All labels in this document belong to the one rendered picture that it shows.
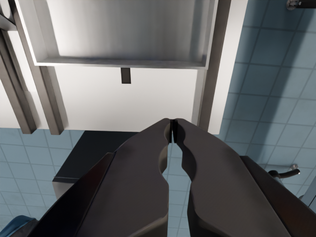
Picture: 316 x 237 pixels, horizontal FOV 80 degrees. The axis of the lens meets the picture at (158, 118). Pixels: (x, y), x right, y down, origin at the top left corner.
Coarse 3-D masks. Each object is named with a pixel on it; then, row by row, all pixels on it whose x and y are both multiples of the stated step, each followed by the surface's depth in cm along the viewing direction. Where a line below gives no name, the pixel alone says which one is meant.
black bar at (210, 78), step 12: (228, 0) 25; (216, 12) 26; (228, 12) 26; (216, 24) 27; (216, 36) 27; (216, 48) 28; (216, 60) 29; (216, 72) 30; (204, 84) 32; (204, 96) 32; (204, 108) 33; (204, 120) 34
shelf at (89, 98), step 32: (0, 0) 28; (224, 64) 31; (0, 96) 35; (32, 96) 35; (64, 96) 35; (96, 96) 35; (128, 96) 35; (160, 96) 34; (192, 96) 34; (224, 96) 34; (64, 128) 39; (96, 128) 38; (128, 128) 38
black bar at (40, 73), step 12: (12, 0) 26; (12, 12) 26; (24, 36) 28; (24, 48) 29; (36, 72) 31; (36, 84) 32; (48, 84) 33; (48, 96) 33; (48, 108) 34; (48, 120) 35; (60, 120) 37; (60, 132) 37
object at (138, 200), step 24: (168, 120) 11; (144, 144) 9; (168, 144) 12; (120, 168) 8; (144, 168) 8; (120, 192) 7; (144, 192) 7; (168, 192) 7; (96, 216) 6; (120, 216) 6; (144, 216) 6
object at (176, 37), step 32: (32, 0) 27; (64, 0) 27; (96, 0) 27; (128, 0) 27; (160, 0) 27; (192, 0) 27; (32, 32) 27; (64, 32) 29; (96, 32) 29; (128, 32) 29; (160, 32) 29; (192, 32) 29; (64, 64) 28; (96, 64) 28; (128, 64) 28; (160, 64) 29; (192, 64) 29
